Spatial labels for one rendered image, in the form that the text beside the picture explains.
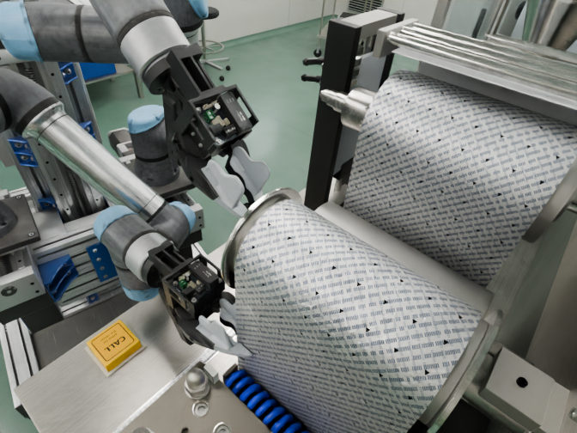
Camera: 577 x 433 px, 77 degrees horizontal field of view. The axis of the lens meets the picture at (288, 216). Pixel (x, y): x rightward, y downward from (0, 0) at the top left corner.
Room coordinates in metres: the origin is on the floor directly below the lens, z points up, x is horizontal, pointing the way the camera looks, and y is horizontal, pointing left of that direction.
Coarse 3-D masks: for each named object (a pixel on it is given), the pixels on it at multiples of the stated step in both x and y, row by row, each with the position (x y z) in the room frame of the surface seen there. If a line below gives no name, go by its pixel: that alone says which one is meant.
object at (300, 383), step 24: (240, 312) 0.26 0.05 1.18; (240, 336) 0.26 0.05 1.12; (264, 336) 0.24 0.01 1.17; (240, 360) 0.27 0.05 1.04; (264, 360) 0.24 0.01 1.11; (288, 360) 0.21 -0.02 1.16; (312, 360) 0.20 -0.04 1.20; (264, 384) 0.24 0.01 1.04; (288, 384) 0.21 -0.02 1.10; (312, 384) 0.19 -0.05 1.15; (336, 384) 0.18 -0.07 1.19; (288, 408) 0.21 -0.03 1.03; (312, 408) 0.19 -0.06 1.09; (336, 408) 0.17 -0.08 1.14; (360, 408) 0.16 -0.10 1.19; (312, 432) 0.18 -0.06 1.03; (336, 432) 0.16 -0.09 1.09; (360, 432) 0.15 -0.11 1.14; (384, 432) 0.14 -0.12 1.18
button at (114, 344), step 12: (120, 324) 0.37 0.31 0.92; (96, 336) 0.34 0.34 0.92; (108, 336) 0.34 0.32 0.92; (120, 336) 0.35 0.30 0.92; (132, 336) 0.35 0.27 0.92; (96, 348) 0.32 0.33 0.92; (108, 348) 0.32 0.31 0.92; (120, 348) 0.32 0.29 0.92; (132, 348) 0.33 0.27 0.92; (108, 360) 0.30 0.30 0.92; (120, 360) 0.31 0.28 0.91
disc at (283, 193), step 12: (276, 192) 0.34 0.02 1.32; (288, 192) 0.35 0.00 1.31; (252, 204) 0.31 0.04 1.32; (264, 204) 0.32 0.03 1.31; (252, 216) 0.30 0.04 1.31; (240, 228) 0.29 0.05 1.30; (228, 240) 0.28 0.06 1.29; (228, 252) 0.27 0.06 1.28; (228, 264) 0.27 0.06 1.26; (228, 276) 0.27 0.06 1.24
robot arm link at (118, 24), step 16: (96, 0) 0.46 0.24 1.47; (112, 0) 0.45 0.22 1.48; (128, 0) 0.45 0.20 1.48; (144, 0) 0.46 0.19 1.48; (160, 0) 0.48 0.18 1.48; (112, 16) 0.44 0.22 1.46; (128, 16) 0.44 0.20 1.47; (144, 16) 0.44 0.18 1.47; (112, 32) 0.44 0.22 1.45; (128, 32) 0.44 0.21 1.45
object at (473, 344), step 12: (240, 240) 0.29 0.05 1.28; (480, 324) 0.20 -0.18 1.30; (480, 336) 0.18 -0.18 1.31; (468, 348) 0.17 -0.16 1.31; (468, 360) 0.16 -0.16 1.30; (456, 372) 0.15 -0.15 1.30; (444, 384) 0.14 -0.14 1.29; (456, 384) 0.14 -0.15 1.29; (444, 396) 0.14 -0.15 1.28; (432, 408) 0.13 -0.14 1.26; (420, 420) 0.14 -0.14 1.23
